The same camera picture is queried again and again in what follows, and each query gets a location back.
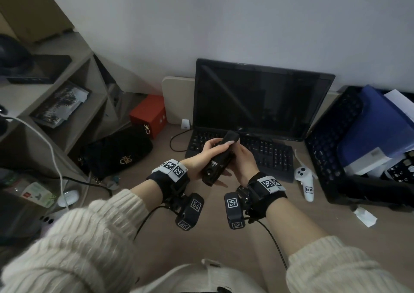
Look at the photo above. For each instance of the white handheld controller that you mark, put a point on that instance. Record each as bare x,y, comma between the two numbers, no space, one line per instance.
305,181

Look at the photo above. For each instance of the person's left hand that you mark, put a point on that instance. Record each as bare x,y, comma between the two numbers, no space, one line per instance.
200,160

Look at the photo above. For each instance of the red box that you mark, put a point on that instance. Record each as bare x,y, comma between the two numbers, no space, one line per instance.
147,115

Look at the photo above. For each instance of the white paper sheets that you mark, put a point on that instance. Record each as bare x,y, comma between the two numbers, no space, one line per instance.
401,103

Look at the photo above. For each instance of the white computer mouse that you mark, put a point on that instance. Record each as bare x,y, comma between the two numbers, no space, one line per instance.
68,198

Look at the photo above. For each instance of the small black stapler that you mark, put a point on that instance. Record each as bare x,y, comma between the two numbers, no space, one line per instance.
218,163

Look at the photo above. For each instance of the beige shelf unit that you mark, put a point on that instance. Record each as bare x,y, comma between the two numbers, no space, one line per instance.
84,105

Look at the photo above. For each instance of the grey bag charm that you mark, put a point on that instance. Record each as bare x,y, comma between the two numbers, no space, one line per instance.
113,182

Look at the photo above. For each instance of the black handbag gold logo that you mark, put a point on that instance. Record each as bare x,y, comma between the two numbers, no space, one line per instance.
111,153

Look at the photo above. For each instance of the green white packet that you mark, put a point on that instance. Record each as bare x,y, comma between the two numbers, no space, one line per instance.
38,195

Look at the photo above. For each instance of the blue folder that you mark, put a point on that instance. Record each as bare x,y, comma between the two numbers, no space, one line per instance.
375,128

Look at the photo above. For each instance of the black perforated file basket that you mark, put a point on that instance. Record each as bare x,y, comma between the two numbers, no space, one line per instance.
326,150

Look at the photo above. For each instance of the crumpled white paper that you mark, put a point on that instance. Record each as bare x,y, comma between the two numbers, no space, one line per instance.
365,216

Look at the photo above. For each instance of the pale smartphone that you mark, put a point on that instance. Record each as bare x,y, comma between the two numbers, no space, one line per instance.
55,220

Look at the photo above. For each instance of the person's left forearm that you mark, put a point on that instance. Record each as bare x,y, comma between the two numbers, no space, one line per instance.
87,247

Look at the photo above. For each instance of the brown cardboard box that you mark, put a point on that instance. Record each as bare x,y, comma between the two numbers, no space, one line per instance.
29,8

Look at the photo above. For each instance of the person's right forearm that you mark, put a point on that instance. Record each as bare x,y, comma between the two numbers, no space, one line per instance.
310,247

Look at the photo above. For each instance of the black computer monitor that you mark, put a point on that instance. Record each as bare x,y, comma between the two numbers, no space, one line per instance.
262,99

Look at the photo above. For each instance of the white cardboard box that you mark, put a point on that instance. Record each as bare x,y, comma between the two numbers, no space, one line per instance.
367,161

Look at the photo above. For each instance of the person's right hand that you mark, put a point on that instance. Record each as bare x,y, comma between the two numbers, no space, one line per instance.
245,168

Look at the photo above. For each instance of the white plug adapter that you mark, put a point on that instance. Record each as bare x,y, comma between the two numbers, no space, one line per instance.
186,124

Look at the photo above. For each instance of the black white picture booklet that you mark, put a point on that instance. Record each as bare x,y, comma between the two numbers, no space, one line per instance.
61,105

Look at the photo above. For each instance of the black white patterned sheet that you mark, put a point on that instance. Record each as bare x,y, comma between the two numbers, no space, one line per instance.
401,170

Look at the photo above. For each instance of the cream knitted sweater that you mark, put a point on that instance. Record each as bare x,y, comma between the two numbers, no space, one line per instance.
194,278

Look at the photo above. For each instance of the black keyboard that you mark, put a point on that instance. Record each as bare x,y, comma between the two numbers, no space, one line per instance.
271,158

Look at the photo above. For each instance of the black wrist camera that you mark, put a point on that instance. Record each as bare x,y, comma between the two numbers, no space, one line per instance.
191,212
234,210

